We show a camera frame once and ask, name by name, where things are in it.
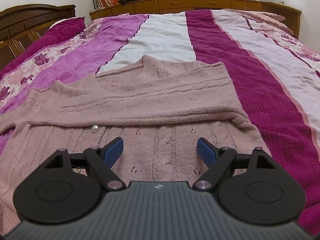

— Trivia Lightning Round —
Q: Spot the pink knitted sweater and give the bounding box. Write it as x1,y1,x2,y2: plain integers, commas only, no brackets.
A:
1,55,265,233

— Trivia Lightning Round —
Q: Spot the purple striped floral bedspread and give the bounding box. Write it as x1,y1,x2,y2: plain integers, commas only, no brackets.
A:
1,10,319,234

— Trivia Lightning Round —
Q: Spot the magenta pillow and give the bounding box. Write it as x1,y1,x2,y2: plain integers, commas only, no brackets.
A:
1,17,86,79

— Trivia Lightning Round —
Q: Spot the pink knitted pillow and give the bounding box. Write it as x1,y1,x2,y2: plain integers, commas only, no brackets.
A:
223,9,294,36

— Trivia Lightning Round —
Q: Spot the dark wooden headboard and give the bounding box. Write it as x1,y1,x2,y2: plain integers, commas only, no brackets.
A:
1,4,76,69

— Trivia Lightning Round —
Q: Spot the stack of books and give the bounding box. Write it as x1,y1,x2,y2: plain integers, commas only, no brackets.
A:
93,0,113,10

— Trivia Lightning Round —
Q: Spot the wooden cabinet along wall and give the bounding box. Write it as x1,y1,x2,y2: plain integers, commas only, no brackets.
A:
89,0,302,38

